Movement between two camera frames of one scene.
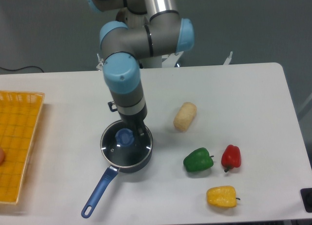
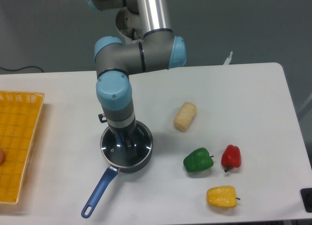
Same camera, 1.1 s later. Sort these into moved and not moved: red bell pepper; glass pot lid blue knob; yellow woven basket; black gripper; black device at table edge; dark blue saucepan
Moved: glass pot lid blue knob; black gripper
Not moved: red bell pepper; dark blue saucepan; black device at table edge; yellow woven basket
